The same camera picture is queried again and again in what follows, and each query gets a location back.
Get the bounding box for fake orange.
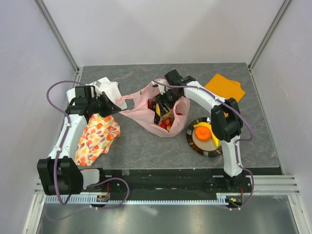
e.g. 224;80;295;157
195;126;212;142

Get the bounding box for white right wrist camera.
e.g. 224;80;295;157
152;81;163;94

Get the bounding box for dark rimmed ceramic plate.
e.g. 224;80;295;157
186;117;222;157

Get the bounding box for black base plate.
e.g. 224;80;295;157
80;167;252;195

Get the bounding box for fake purple grapes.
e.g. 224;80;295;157
148;99;157;112

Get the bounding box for orange cloth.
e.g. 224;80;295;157
204;74;246;102

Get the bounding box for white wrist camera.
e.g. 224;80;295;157
152;81;163;94
86;81;102;95

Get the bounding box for floral patterned cloth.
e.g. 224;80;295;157
75;114;120;166

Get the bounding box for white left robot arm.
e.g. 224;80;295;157
37;85;122;195

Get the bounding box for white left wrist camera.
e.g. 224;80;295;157
86;81;102;95

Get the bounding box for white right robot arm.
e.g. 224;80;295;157
152;69;243;192

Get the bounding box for pink plastic bag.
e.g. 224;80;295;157
116;82;190;137

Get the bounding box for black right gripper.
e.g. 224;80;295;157
155;88;181;116

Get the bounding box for white cloth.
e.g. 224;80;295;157
66;77;128;110

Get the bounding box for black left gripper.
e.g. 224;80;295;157
88;92;121;118

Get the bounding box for yellow fake banana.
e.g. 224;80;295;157
193;122;220;148

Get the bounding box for grey cable duct rail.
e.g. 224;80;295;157
45;194;242;205

